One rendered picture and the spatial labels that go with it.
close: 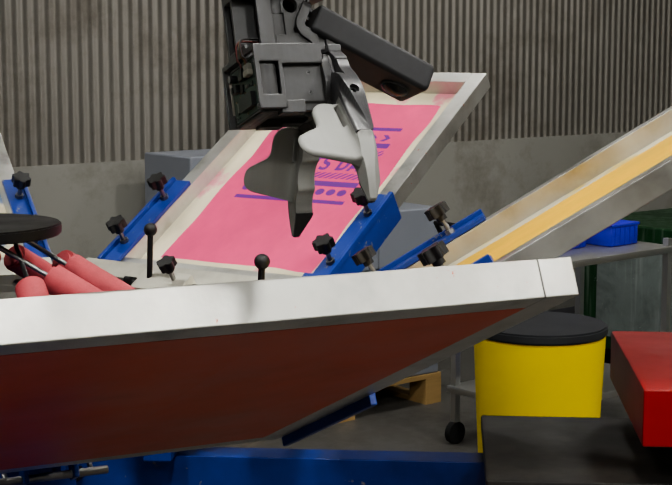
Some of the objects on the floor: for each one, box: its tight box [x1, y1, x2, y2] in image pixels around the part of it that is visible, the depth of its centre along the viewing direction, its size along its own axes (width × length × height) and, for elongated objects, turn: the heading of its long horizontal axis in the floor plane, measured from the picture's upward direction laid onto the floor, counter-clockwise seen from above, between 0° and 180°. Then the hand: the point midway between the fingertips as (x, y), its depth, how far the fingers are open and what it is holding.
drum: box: [474, 311, 608, 453], centre depth 487 cm, size 45×45×71 cm
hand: (340, 222), depth 116 cm, fingers open, 14 cm apart
